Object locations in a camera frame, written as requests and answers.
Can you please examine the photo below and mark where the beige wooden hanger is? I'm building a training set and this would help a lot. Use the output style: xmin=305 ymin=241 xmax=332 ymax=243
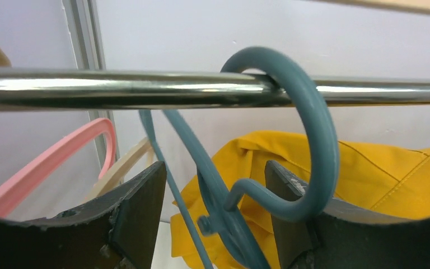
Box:
xmin=0 ymin=27 xmax=155 ymax=203

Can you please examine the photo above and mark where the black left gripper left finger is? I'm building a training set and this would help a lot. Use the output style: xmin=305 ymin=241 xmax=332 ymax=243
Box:
xmin=0 ymin=161 xmax=167 ymax=268

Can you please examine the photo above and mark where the wooden clothes rack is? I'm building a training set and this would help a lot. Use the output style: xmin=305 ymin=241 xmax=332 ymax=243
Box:
xmin=324 ymin=0 xmax=430 ymax=15

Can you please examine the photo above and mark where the pink plastic hanger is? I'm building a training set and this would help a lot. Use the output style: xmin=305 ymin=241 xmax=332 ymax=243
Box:
xmin=0 ymin=118 xmax=116 ymax=217

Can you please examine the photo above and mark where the yellow skirt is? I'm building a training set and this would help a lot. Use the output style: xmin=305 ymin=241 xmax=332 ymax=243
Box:
xmin=170 ymin=131 xmax=430 ymax=268

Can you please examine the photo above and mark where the grey blue plastic hanger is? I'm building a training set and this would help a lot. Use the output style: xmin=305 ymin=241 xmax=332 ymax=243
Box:
xmin=139 ymin=46 xmax=340 ymax=269

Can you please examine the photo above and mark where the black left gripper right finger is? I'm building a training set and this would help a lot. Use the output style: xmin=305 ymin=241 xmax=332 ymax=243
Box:
xmin=265 ymin=160 xmax=430 ymax=269

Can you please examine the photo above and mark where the metal rack rod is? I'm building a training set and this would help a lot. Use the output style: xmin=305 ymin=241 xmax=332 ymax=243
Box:
xmin=0 ymin=68 xmax=430 ymax=112

